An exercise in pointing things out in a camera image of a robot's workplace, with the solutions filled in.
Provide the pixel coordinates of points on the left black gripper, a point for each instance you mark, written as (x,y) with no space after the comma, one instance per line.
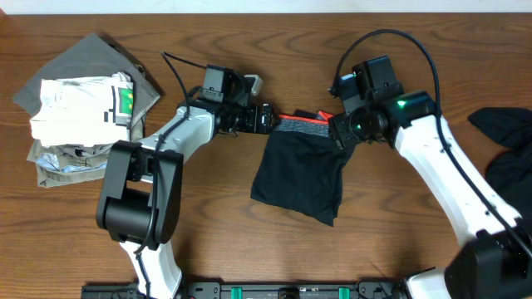
(267,119)

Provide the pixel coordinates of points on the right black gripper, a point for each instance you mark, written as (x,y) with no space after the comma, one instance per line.
(341,130)

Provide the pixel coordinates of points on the black leggings with red waistband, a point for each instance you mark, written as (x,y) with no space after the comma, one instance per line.
(301,168)

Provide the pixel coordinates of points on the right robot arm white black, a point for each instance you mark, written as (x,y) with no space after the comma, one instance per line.
(494,260)

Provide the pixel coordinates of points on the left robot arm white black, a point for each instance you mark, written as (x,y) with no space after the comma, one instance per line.
(140,199)

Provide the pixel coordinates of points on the black garment pile right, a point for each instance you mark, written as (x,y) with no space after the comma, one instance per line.
(509,174)

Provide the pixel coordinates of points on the grey folded shirt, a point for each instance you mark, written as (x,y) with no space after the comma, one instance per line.
(92,56)

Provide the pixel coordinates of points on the white folded printed shirt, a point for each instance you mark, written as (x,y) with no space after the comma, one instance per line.
(87,111)

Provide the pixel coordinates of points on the olive folded garment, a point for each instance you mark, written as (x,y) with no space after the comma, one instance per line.
(75,153)

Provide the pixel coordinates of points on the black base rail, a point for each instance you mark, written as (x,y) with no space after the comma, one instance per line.
(215,290)

